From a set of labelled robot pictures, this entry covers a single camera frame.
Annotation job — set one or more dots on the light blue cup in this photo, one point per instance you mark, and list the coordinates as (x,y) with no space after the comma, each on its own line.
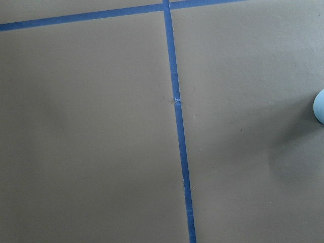
(318,107)

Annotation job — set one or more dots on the crossing blue tape strip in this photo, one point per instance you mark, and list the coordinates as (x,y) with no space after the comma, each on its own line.
(107,14)

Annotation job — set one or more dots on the long blue tape strip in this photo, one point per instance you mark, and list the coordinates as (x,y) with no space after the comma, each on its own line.
(179,121)

